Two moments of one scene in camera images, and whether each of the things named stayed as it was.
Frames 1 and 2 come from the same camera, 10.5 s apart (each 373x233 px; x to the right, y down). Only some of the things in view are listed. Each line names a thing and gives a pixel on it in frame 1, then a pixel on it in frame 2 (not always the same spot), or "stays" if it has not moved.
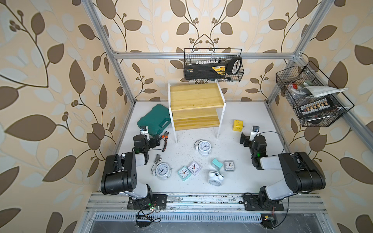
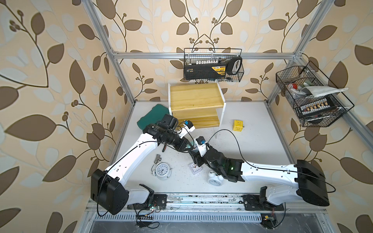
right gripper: x=246 y=139 to x=196 y=157
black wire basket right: x=316 y=100 stays
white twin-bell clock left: x=161 y=170 stays
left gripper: x=155 y=144 to x=183 y=148
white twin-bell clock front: x=215 y=178 stays
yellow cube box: x=238 y=125 stays
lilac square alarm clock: x=194 y=168 stays
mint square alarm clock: x=184 y=173 to x=188 y=145
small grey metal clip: x=158 y=158 stays
